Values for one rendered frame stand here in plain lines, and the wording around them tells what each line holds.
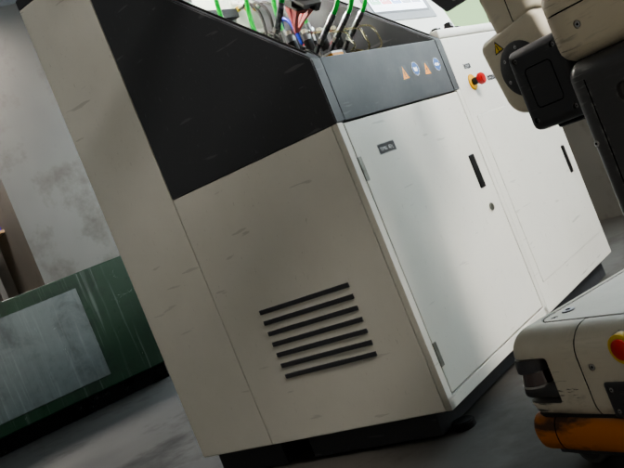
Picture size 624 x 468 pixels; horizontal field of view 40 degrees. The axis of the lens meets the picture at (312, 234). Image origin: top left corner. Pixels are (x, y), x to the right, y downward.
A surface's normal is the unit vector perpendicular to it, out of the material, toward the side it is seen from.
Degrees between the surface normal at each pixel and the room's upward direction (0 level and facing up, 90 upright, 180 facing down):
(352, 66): 90
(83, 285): 90
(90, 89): 90
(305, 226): 90
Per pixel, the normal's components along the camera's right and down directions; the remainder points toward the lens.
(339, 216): -0.54, 0.25
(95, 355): 0.48, -0.17
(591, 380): -0.79, 0.34
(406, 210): 0.75, -0.29
